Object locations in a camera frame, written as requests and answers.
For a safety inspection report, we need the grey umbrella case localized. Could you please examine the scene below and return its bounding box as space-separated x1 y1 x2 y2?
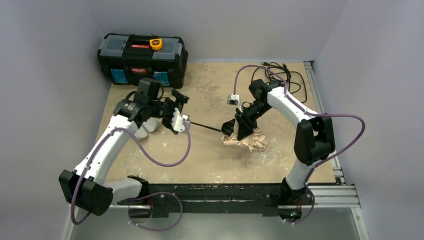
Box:
134 117 160 141

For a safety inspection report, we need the beige umbrella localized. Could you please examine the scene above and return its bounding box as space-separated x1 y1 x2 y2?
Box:
187 122 268 153

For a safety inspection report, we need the black plastic toolbox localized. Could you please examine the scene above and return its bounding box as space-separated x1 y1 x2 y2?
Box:
97 33 188 89

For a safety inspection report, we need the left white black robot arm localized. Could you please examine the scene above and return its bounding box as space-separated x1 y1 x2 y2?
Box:
58 78 190 216

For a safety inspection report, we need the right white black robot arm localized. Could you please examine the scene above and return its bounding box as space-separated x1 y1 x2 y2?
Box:
221 79 336 192

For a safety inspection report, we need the yellow tape measure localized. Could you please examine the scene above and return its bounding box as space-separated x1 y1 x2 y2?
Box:
149 38 164 51

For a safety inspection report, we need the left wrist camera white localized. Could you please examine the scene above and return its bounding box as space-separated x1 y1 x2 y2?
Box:
171 107 191 133

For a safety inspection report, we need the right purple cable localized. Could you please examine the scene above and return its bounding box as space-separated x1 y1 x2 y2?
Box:
233 64 367 226

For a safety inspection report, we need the black coiled usb cable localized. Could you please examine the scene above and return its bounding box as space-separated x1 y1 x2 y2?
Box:
250 61 308 104

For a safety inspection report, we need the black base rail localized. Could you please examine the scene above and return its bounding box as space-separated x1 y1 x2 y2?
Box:
118 183 315 220

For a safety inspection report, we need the aluminium frame rail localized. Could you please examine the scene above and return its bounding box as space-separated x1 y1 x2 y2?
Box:
67 60 370 240

